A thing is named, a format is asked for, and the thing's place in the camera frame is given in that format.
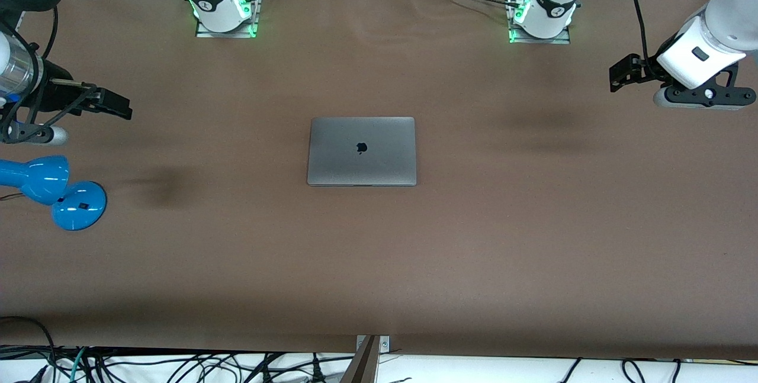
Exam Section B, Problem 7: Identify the grey laptop computer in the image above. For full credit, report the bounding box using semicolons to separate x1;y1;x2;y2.
306;116;417;187

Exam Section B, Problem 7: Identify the blue desk lamp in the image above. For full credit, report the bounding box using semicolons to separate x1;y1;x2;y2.
0;155;108;231

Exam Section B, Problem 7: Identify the brown table cover sheet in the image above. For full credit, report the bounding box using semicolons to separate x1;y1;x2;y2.
0;0;758;361

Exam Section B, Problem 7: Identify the white board below table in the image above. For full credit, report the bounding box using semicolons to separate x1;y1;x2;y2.
0;351;758;383

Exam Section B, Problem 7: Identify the dark slanted beam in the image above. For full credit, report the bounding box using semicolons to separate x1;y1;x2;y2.
340;336;381;383

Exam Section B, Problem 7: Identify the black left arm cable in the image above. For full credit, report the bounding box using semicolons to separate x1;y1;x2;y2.
631;0;660;79

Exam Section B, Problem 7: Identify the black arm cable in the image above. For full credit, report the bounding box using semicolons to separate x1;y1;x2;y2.
631;0;660;79
0;4;98;144

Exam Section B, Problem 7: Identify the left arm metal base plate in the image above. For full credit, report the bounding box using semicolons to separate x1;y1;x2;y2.
508;0;571;45

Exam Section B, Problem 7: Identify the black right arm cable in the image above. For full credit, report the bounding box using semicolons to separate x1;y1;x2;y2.
0;4;98;144

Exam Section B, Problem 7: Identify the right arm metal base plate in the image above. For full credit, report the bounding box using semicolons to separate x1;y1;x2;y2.
195;0;262;39

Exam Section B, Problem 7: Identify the black looping cable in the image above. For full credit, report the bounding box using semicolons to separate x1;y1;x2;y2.
0;316;57;383

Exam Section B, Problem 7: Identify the teal cable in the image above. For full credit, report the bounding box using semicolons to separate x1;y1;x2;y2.
69;346;90;383

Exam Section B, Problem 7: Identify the black cable tangle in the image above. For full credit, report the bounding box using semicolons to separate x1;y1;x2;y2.
56;347;356;383

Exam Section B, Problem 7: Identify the small metal edge bracket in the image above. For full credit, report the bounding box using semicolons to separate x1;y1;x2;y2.
355;334;391;353

